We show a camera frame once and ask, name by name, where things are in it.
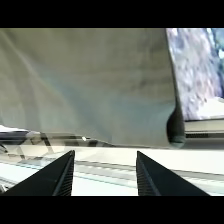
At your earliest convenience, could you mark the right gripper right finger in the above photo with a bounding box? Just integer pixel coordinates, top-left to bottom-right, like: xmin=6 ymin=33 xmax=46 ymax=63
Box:
xmin=135 ymin=150 xmax=210 ymax=197

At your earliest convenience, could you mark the silver frame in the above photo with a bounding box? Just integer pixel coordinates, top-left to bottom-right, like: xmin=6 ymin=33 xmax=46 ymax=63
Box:
xmin=0 ymin=125 xmax=224 ymax=197

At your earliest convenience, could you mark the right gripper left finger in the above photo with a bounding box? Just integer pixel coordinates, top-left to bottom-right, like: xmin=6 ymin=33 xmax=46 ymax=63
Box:
xmin=1 ymin=149 xmax=76 ymax=197

